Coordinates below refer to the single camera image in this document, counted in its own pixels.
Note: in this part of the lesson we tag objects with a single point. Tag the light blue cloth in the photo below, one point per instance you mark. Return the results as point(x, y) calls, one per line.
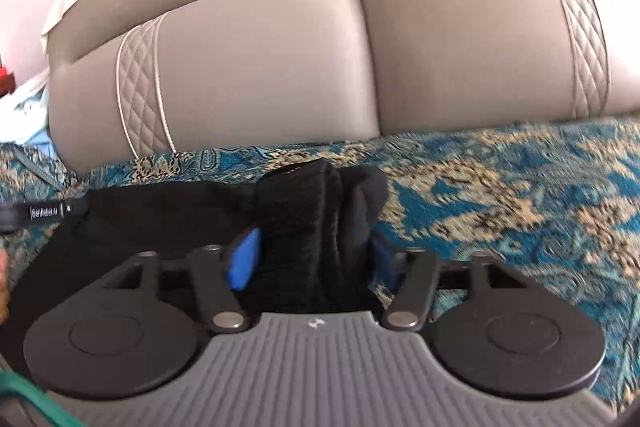
point(25, 122)

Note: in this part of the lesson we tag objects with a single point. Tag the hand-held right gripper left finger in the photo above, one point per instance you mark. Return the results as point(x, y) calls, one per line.
point(245, 257)

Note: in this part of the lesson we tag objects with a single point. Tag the beige leather sofa backrest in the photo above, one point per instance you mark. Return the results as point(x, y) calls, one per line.
point(275, 57)

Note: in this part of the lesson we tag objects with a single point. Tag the black pants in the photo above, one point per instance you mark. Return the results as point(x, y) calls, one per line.
point(310, 227)

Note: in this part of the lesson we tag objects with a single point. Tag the teal gold patterned blanket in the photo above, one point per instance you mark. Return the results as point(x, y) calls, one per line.
point(500, 207)

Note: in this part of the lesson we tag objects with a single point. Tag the red object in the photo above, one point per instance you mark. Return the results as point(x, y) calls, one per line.
point(5, 82)

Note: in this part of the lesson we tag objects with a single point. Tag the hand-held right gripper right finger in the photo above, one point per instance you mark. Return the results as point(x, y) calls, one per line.
point(387, 264)

